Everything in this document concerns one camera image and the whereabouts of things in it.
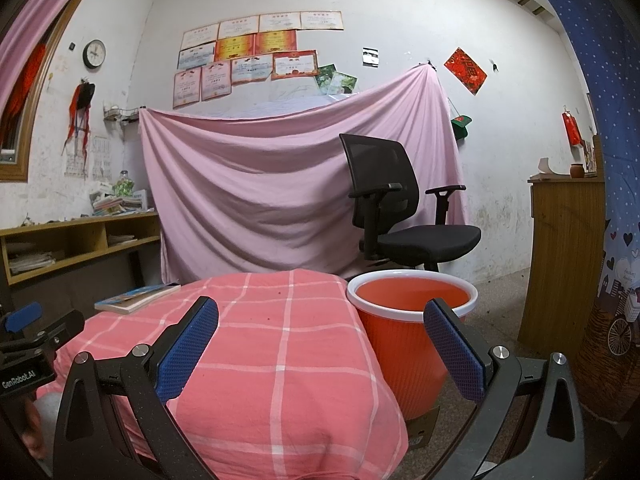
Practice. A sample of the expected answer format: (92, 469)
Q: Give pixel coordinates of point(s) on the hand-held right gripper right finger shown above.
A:
(455, 355)

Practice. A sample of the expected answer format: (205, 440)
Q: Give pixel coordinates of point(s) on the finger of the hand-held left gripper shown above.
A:
(62, 325)
(24, 316)

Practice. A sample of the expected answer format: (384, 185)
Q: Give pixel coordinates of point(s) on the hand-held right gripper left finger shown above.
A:
(187, 350)

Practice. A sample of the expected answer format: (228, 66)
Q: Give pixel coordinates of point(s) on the red bucket white rim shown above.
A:
(395, 340)

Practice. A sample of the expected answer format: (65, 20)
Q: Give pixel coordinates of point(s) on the person's left hand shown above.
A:
(32, 430)

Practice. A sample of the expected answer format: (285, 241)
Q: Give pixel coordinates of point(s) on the large pile of papers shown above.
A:
(30, 263)

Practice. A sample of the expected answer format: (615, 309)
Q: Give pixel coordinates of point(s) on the blue comic book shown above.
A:
(135, 300)

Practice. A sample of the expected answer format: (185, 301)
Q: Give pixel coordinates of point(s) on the cardboard box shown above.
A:
(424, 427)

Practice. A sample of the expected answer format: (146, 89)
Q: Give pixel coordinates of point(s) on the pink plaid blanket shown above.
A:
(275, 360)

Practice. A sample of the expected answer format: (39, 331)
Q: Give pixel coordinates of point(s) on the wooden shelf unit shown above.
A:
(75, 227)

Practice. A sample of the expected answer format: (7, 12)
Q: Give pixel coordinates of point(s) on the small pile of papers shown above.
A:
(121, 239)

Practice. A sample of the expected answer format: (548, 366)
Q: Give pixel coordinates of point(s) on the stack of books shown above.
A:
(115, 205)

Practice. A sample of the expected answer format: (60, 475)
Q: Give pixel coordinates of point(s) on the wooden cabinet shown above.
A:
(560, 260)

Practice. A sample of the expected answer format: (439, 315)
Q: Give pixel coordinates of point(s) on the glass jar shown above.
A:
(124, 184)

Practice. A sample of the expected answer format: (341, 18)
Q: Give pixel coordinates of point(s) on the pink hanging sheet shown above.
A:
(250, 185)

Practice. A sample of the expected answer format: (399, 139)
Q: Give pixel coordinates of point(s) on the black office chair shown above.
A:
(385, 180)

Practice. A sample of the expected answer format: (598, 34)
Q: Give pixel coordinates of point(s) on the white curved object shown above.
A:
(547, 169)

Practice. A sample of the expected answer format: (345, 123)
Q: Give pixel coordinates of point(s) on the red black hanging tassel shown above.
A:
(80, 105)

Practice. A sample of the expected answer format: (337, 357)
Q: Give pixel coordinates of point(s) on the small brown pot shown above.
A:
(577, 170)

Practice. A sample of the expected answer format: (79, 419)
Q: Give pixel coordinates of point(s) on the green cap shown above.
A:
(461, 126)

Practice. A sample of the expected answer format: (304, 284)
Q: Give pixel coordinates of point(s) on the red cloth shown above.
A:
(25, 85)

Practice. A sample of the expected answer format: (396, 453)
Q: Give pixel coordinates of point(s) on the red hanging ornament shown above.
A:
(571, 127)

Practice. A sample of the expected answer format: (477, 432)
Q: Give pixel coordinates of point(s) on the pink curtain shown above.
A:
(40, 25)

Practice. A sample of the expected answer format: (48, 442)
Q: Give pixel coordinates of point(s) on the green landscape photo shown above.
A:
(324, 77)
(345, 83)

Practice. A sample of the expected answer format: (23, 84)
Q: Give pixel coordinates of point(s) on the small black white photo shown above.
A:
(371, 56)

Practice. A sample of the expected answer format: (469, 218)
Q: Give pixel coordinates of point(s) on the wooden window frame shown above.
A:
(30, 150)

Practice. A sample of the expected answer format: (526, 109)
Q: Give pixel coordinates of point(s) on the paper wall calendar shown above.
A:
(100, 160)

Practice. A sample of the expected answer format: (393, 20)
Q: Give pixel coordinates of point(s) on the metal wall rack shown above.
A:
(120, 112)

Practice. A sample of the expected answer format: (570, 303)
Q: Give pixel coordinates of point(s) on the round wall clock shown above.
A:
(94, 53)

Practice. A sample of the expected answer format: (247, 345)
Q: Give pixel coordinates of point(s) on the red diamond wall poster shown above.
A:
(465, 71)

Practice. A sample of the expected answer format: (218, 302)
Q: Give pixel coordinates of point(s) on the group of wall certificates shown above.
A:
(240, 47)

